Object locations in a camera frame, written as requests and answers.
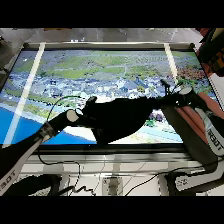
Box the black garment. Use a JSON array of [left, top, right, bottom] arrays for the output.
[[79, 95, 176, 146]]

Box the heap of clothes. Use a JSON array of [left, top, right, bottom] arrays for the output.
[[195, 27, 224, 78]]

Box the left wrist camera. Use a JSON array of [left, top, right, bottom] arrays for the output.
[[84, 95, 98, 108]]

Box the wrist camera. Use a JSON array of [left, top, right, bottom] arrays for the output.
[[159, 78, 172, 98], [84, 95, 98, 108]]

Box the silver frame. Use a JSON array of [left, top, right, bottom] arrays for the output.
[[0, 41, 224, 197]]

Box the black cable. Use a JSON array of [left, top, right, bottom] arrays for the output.
[[35, 148, 98, 197], [45, 95, 83, 123], [123, 168, 178, 197]]

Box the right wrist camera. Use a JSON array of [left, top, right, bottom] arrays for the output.
[[159, 78, 172, 98]]

